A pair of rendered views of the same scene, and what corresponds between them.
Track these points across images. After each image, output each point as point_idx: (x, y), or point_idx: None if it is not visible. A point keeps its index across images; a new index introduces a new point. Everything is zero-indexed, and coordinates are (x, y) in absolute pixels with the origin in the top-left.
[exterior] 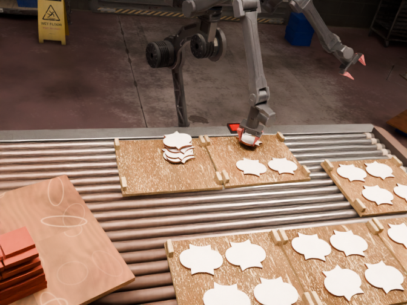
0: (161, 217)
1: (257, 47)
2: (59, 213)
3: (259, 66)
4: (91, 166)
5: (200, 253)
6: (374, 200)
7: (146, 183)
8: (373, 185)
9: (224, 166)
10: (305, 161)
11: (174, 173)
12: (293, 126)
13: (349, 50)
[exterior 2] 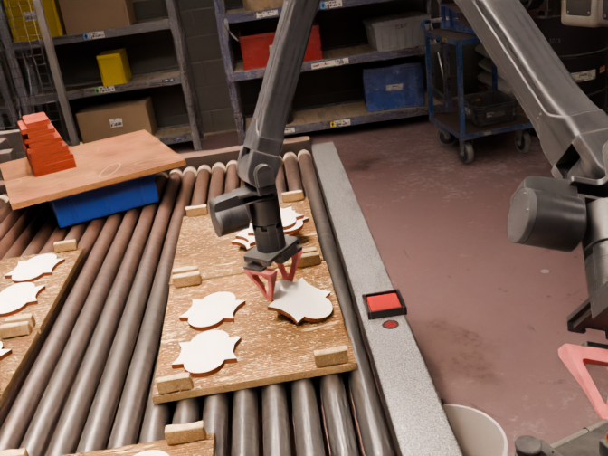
0: (133, 247)
1: (272, 56)
2: (121, 166)
3: (260, 98)
4: None
5: (43, 265)
6: None
7: (200, 227)
8: None
9: (224, 284)
10: (236, 412)
11: (217, 243)
12: (434, 416)
13: (523, 204)
